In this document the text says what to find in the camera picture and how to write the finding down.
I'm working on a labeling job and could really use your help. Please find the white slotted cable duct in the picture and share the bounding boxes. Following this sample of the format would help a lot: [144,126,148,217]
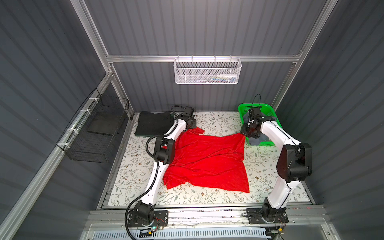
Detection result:
[92,227,268,240]

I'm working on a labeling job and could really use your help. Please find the green plastic laundry basket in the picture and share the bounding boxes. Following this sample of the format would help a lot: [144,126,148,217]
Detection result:
[238,103,282,147]

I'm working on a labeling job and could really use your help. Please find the folded black t-shirt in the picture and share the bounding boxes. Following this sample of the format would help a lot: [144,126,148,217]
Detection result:
[135,111,174,137]

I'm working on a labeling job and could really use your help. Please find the black wire basket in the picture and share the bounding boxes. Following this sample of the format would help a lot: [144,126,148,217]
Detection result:
[57,89,130,164]

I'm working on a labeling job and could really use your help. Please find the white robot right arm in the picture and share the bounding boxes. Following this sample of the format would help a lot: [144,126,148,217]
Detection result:
[241,107,312,223]

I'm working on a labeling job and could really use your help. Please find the red t-shirt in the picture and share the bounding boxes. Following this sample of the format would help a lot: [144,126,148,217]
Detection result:
[163,128,250,193]

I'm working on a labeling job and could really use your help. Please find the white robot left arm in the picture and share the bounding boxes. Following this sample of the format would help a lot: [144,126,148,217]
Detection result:
[126,106,197,226]

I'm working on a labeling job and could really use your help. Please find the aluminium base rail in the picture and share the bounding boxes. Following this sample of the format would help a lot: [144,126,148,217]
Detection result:
[85,205,330,229]

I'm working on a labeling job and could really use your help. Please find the white wire mesh basket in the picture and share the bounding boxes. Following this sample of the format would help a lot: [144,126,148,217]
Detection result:
[173,57,242,85]

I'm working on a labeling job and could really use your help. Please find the grey t-shirt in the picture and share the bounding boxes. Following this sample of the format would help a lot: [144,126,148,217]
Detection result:
[241,108,277,146]

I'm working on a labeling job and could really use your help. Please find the white spray bottle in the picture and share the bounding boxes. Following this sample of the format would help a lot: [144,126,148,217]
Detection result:
[212,74,238,83]

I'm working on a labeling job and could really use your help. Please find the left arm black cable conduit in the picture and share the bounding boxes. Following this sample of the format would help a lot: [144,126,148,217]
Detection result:
[124,104,188,240]

